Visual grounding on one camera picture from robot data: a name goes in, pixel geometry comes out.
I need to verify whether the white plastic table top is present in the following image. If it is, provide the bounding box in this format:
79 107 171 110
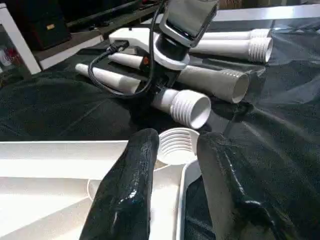
0 127 204 240

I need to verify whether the white glass door cabinet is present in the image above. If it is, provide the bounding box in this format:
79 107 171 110
0 4 42 76

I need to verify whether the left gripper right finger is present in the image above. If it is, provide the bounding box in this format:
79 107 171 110
196 132 284 240

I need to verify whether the white plastic table leg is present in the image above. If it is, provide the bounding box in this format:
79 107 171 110
189 37 274 64
107 52 250 105
199 28 272 41
74 62 212 130

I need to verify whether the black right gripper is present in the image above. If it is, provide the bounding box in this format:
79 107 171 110
146 62 182 99

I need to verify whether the black speaker box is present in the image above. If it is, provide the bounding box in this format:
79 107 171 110
17 0 72 51

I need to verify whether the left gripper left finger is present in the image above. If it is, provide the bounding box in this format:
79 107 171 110
78 128 160 240

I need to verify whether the black mat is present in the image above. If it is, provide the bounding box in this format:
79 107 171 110
0 19 320 240

